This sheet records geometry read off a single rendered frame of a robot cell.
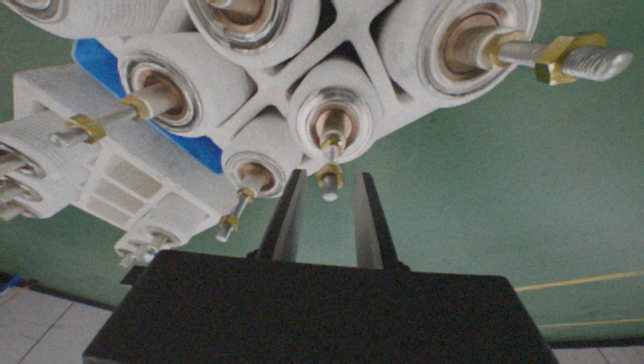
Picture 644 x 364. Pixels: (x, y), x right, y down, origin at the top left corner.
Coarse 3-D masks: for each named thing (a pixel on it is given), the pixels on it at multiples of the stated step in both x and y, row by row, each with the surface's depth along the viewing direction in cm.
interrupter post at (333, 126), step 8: (328, 120) 16; (336, 120) 16; (328, 128) 15; (336, 128) 14; (344, 128) 16; (328, 136) 14; (336, 136) 14; (344, 136) 14; (320, 144) 15; (344, 144) 15
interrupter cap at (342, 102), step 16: (320, 96) 15; (336, 96) 15; (352, 96) 15; (304, 112) 16; (320, 112) 16; (336, 112) 16; (352, 112) 16; (368, 112) 15; (304, 128) 17; (320, 128) 17; (352, 128) 17; (368, 128) 16; (304, 144) 18; (352, 144) 18
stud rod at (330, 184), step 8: (328, 152) 13; (336, 152) 13; (328, 160) 12; (336, 160) 12; (328, 176) 11; (328, 184) 10; (336, 184) 10; (328, 192) 10; (336, 192) 10; (328, 200) 10
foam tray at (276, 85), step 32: (352, 0) 16; (384, 0) 15; (160, 32) 18; (352, 32) 17; (288, 64) 20; (256, 96) 22; (288, 96) 23; (384, 96) 21; (224, 128) 26; (384, 128) 24
